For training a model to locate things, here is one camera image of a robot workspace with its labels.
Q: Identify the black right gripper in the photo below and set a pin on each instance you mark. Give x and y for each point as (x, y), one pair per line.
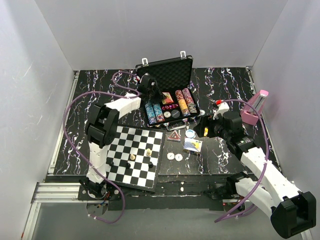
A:
(205, 121)

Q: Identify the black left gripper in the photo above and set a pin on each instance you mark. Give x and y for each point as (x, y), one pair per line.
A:
(160, 96)

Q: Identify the blue small blind button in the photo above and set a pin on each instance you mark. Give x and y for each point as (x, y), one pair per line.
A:
(190, 133)

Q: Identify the grey white chip stack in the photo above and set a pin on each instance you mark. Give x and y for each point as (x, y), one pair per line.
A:
(202, 113)

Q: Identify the blue playing card deck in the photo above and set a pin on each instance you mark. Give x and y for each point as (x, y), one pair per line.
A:
(192, 145)

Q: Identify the red playing card deck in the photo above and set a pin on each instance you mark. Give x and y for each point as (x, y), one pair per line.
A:
(167, 98)

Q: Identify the triangular all-in marker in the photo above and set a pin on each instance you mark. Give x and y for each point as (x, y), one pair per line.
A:
(174, 136)

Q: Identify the black poker set case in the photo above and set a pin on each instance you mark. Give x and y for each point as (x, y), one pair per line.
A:
(171, 74)

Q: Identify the black white chess board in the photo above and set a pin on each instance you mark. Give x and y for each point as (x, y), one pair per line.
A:
(132, 140)

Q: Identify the yellow big blind button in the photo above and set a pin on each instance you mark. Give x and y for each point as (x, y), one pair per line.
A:
(205, 132)

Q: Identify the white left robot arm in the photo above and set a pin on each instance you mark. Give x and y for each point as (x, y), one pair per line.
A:
(101, 130)

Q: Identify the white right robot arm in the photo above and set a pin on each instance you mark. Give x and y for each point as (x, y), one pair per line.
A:
(290, 210)

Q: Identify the red yellow chip column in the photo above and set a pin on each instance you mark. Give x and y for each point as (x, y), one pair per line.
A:
(182, 103)

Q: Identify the purple red chip column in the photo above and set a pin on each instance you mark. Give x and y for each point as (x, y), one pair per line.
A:
(189, 101)

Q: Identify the light blue chip column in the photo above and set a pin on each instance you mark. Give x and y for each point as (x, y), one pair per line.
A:
(150, 113)

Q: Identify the grey dealer button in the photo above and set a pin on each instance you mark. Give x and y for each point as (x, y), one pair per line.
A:
(175, 113)

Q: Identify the green blue chip column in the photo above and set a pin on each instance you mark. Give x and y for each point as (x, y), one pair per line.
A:
(158, 113)

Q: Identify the white single chip in case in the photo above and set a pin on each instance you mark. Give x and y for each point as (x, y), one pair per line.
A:
(167, 114)

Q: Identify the white loose poker chip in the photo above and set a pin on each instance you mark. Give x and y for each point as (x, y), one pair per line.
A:
(170, 156)
(178, 157)

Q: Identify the pink metronome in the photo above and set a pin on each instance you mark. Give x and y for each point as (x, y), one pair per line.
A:
(251, 116)

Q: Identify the black chess piece right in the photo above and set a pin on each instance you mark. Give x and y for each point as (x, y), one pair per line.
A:
(150, 164)

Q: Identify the white chess pawn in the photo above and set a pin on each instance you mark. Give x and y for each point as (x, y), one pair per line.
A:
(132, 157)

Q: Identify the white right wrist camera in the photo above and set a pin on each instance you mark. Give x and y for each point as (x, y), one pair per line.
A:
(222, 108)

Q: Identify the aluminium rail frame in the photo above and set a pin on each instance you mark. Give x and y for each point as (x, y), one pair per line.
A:
(240, 184)

